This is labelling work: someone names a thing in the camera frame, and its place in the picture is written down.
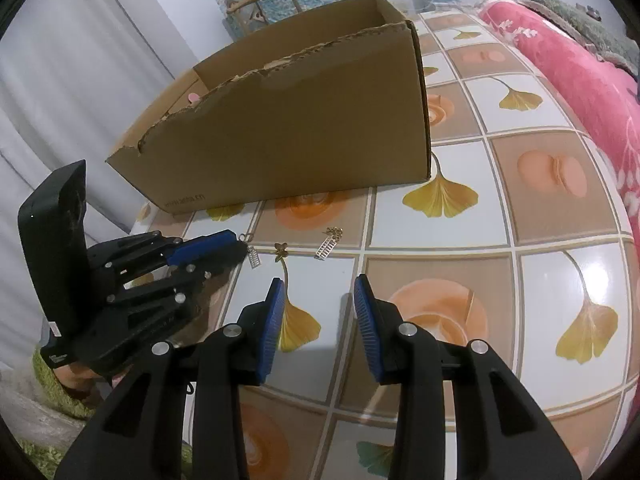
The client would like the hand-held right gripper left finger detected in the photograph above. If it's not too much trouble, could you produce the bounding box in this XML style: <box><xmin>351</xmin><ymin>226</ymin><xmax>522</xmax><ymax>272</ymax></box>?
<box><xmin>52</xmin><ymin>276</ymin><xmax>287</xmax><ymax>480</ymax></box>

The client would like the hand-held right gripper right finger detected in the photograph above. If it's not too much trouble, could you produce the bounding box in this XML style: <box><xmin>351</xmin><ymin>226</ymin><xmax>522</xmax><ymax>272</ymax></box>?
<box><xmin>352</xmin><ymin>273</ymin><xmax>583</xmax><ymax>480</ymax></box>

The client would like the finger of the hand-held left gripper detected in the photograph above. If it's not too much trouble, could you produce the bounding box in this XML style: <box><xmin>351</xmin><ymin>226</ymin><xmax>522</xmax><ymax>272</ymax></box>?
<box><xmin>87</xmin><ymin>230</ymin><xmax>249</xmax><ymax>286</ymax></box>
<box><xmin>72</xmin><ymin>267</ymin><xmax>213</xmax><ymax>378</ymax></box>

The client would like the ladder shaped earring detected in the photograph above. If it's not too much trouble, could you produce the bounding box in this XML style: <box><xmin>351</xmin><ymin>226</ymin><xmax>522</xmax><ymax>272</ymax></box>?
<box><xmin>314</xmin><ymin>227</ymin><xmax>346</xmax><ymax>261</ymax></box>
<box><xmin>239</xmin><ymin>232</ymin><xmax>262</xmax><ymax>269</ymax></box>

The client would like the brown cardboard box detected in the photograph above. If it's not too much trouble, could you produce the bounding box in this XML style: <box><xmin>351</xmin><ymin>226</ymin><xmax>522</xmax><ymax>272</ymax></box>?
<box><xmin>105</xmin><ymin>0</ymin><xmax>432</xmax><ymax>216</ymax></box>

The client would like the white curtain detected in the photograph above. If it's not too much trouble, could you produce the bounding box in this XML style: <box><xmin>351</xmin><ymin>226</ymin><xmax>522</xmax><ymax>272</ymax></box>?
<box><xmin>0</xmin><ymin>0</ymin><xmax>201</xmax><ymax>361</ymax></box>

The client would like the ginkgo leaf printed tablecloth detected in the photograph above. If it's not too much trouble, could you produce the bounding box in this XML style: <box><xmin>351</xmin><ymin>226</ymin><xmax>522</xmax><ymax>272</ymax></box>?
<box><xmin>135</xmin><ymin>2</ymin><xmax>633</xmax><ymax>480</ymax></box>

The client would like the pink floral blanket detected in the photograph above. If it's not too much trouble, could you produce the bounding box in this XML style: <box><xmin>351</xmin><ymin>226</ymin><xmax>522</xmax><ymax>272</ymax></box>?
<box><xmin>475</xmin><ymin>0</ymin><xmax>640</xmax><ymax>241</ymax></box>

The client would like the grey green blanket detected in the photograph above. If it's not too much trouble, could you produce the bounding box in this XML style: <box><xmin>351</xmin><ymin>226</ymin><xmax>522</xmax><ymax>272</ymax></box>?
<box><xmin>520</xmin><ymin>0</ymin><xmax>636</xmax><ymax>68</ymax></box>

